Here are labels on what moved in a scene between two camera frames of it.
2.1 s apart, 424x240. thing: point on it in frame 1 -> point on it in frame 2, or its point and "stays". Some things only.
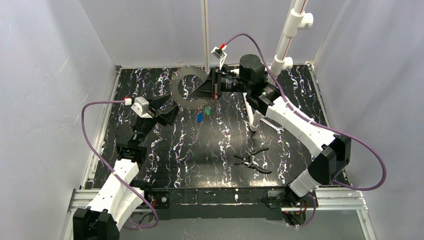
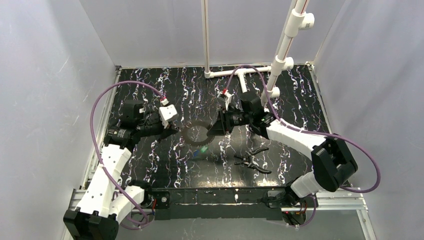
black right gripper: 214,84 -> 224,121
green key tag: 207,110 -> 203,148
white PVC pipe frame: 297,18 stays
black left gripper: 158,112 -> 163,128
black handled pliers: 246,160 stays
